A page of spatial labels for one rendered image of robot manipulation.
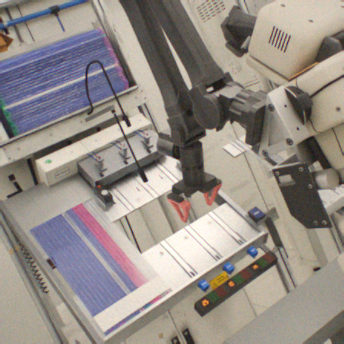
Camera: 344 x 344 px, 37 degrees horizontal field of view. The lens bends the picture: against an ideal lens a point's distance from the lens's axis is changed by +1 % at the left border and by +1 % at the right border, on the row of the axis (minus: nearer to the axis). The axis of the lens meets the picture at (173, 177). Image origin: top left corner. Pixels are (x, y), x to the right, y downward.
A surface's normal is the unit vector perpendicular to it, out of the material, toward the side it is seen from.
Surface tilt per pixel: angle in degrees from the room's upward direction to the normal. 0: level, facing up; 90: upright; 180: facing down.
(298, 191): 90
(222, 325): 90
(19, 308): 90
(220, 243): 43
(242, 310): 90
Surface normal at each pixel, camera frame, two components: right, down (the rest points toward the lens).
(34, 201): 0.01, -0.70
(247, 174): 0.46, -0.06
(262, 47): -0.71, 0.41
